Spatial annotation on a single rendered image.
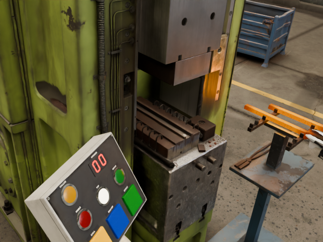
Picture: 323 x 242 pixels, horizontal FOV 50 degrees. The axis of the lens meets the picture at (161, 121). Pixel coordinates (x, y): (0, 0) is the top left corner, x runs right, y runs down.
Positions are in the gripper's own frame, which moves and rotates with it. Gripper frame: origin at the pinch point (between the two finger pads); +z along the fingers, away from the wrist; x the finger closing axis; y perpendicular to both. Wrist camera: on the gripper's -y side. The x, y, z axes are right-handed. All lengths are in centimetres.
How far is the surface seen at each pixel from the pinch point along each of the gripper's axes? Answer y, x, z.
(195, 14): -52, -59, 41
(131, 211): -3, -102, 15
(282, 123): 3.4, -2.0, 13.9
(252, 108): 5.9, -2.1, 31.9
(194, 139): 4, -51, 31
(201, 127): 2, -43, 34
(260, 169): 29.8, -10.2, 10.9
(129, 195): -6, -100, 19
